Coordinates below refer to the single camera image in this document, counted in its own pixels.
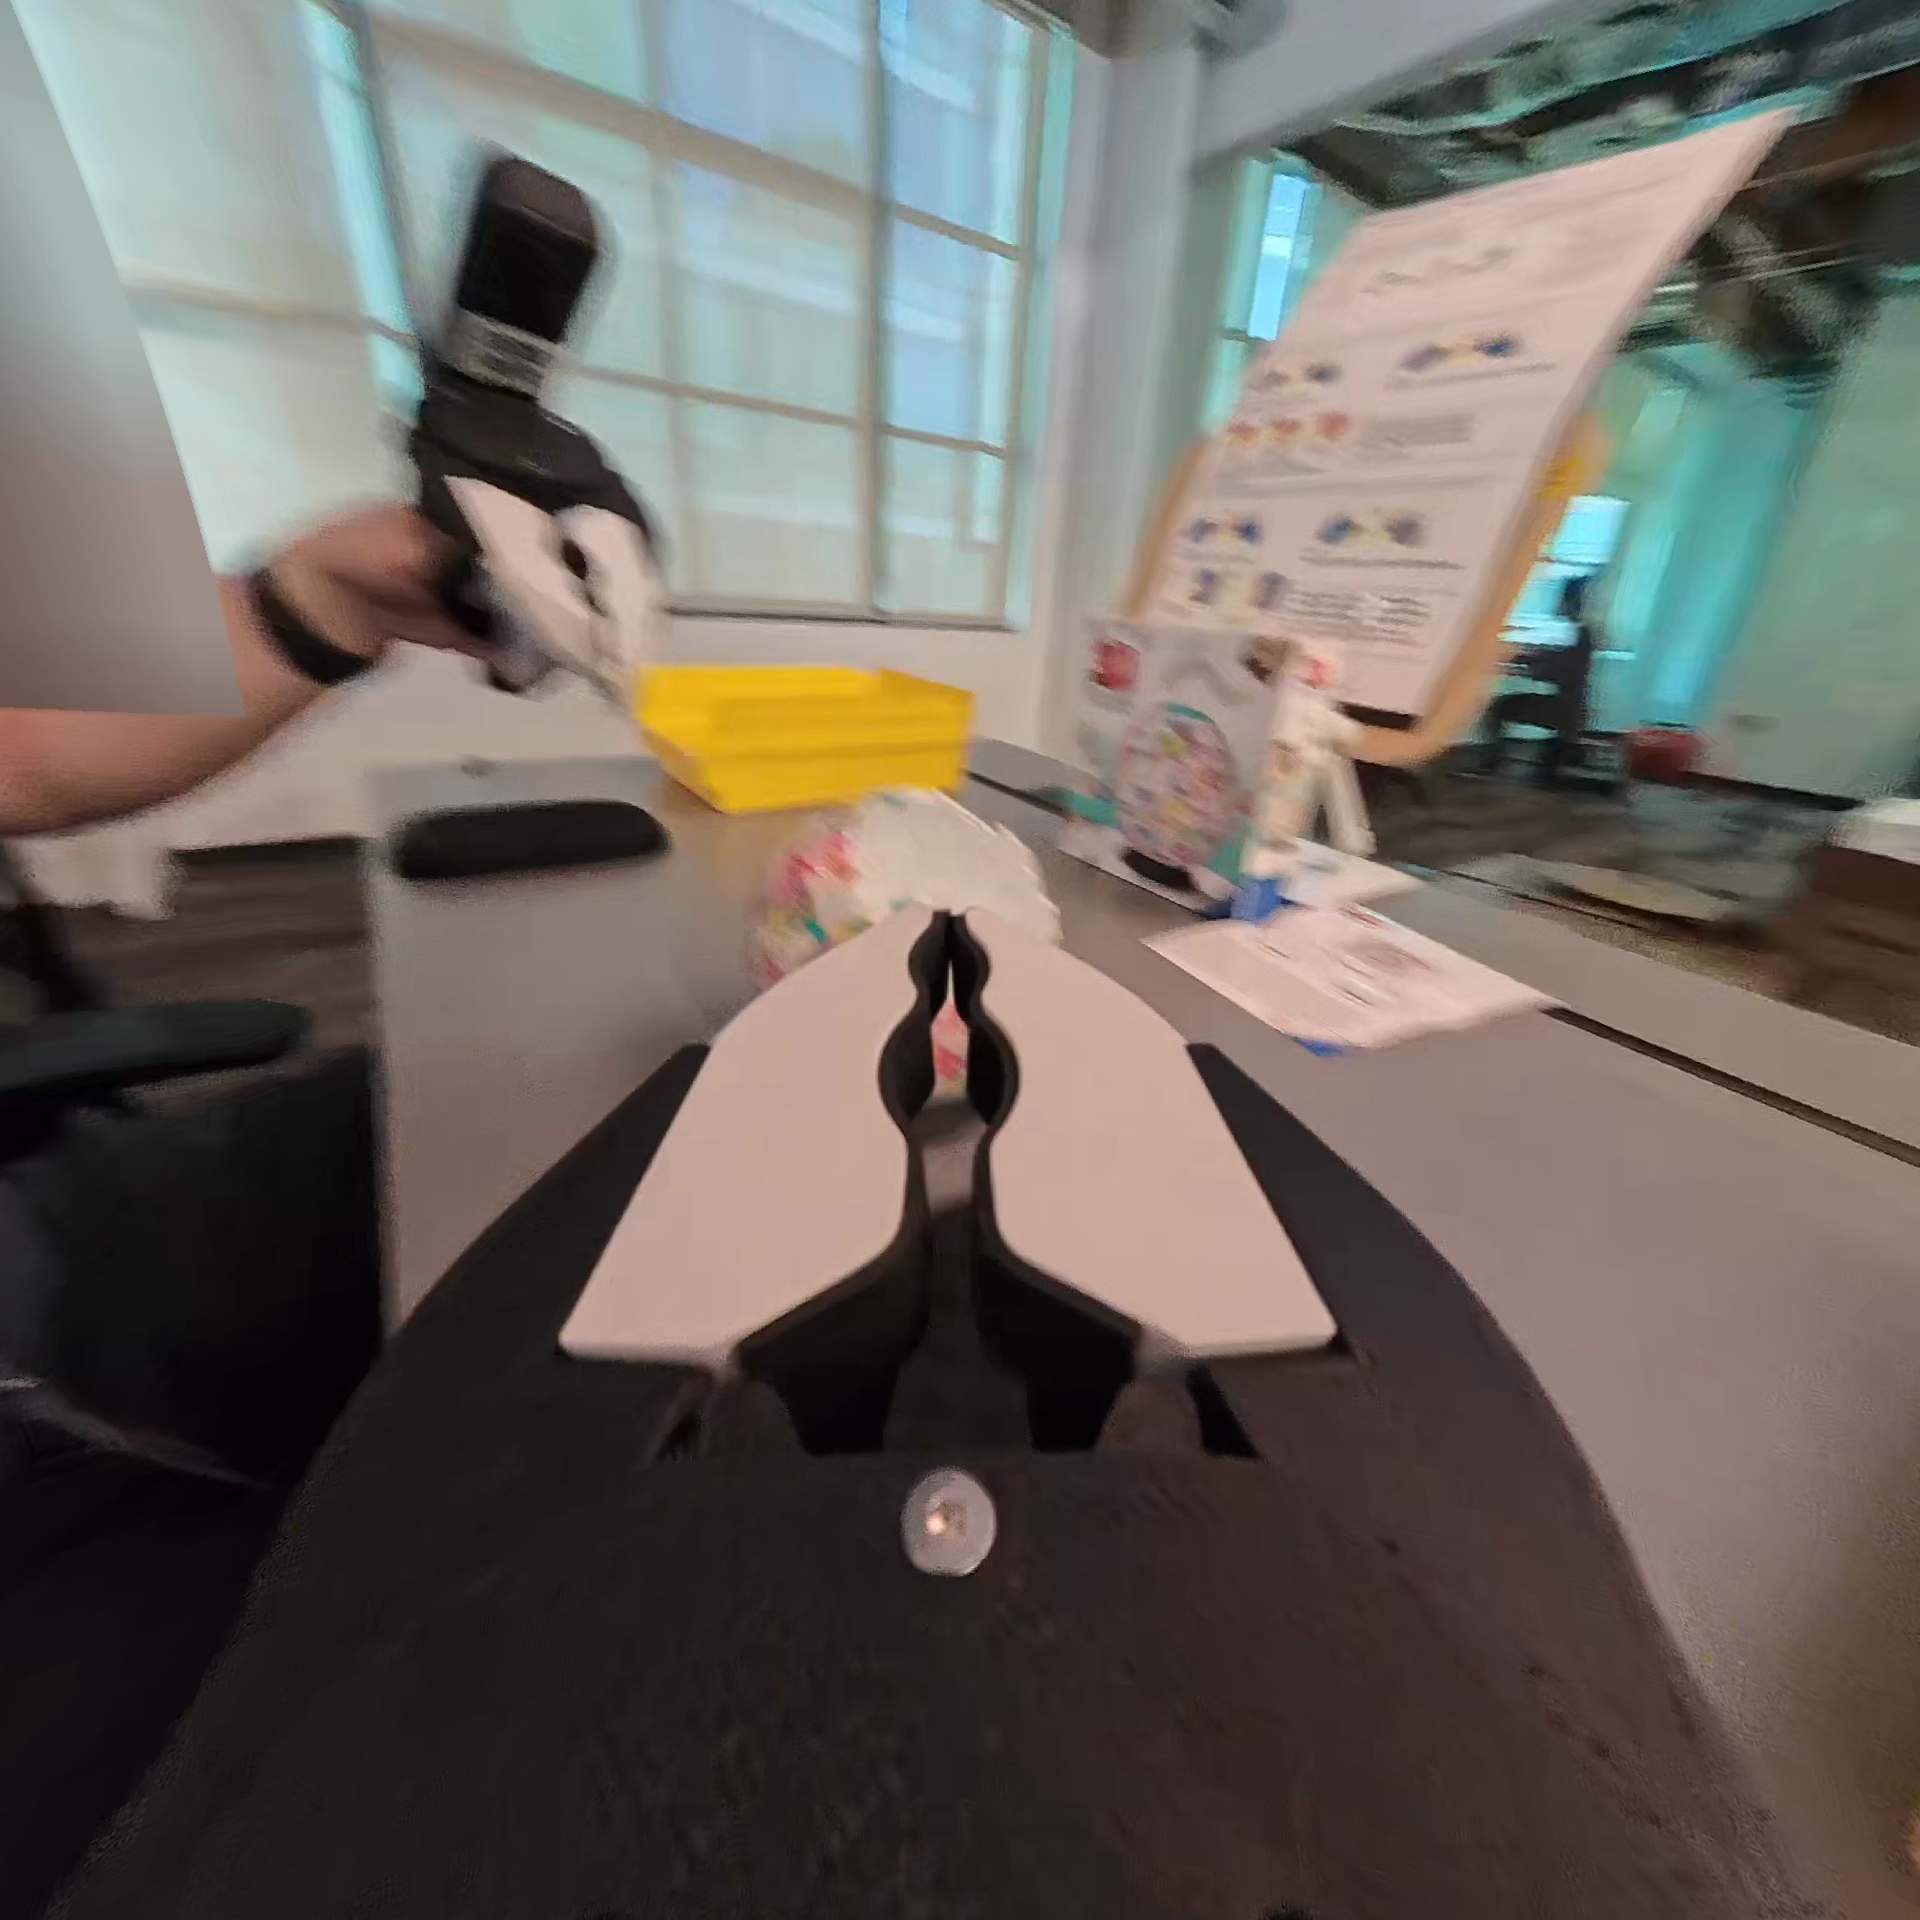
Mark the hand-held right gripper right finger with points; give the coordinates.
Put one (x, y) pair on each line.
(1141, 1185)

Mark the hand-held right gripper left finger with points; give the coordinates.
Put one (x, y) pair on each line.
(763, 1185)

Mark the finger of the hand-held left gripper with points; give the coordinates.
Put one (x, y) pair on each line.
(517, 570)
(622, 600)

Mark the joined puzzle pieces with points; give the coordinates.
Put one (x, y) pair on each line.
(948, 1049)

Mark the colourful puzzle ball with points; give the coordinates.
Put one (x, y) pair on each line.
(819, 902)

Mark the person's left forearm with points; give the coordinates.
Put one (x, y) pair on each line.
(118, 765)

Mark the puzzle box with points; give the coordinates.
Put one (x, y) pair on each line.
(1171, 750)

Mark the person's left hand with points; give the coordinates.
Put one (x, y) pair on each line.
(376, 579)

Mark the yellow plastic bin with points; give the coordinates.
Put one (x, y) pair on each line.
(795, 735)

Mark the black wrist rest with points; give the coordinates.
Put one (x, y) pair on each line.
(524, 839)

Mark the window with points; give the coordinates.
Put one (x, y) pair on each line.
(779, 299)

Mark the instruction leaflet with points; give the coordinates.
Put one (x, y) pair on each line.
(1348, 967)

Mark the person's dark clothing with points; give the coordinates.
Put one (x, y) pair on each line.
(181, 1277)

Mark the office chair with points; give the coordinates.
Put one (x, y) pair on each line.
(148, 1043)

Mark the instruction poster board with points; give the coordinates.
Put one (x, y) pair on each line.
(1424, 422)

